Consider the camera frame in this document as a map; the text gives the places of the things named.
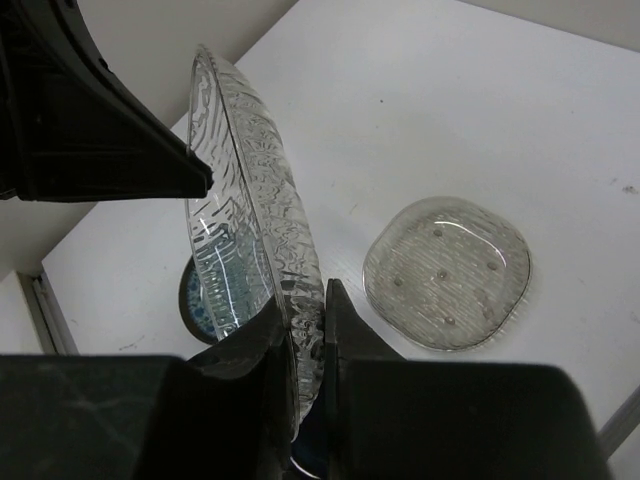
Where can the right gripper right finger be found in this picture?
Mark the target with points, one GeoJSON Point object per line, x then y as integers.
{"type": "Point", "coordinates": [392, 418]}

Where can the clear square glass plate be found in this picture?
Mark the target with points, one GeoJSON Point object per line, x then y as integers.
{"type": "Point", "coordinates": [447, 274]}

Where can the aluminium rail frame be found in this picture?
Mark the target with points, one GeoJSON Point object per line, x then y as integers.
{"type": "Point", "coordinates": [52, 330]}

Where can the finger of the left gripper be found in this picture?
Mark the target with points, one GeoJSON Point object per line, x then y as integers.
{"type": "Point", "coordinates": [70, 130]}

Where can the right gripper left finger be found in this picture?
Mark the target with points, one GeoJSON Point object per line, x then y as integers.
{"type": "Point", "coordinates": [215, 416]}

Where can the clear textured glass plate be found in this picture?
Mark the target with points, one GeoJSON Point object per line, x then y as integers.
{"type": "Point", "coordinates": [250, 238]}

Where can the black glossy plate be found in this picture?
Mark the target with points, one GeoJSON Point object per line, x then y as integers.
{"type": "Point", "coordinates": [309, 454]}

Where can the blue white patterned plate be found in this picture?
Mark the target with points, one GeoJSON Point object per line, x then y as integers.
{"type": "Point", "coordinates": [192, 307]}

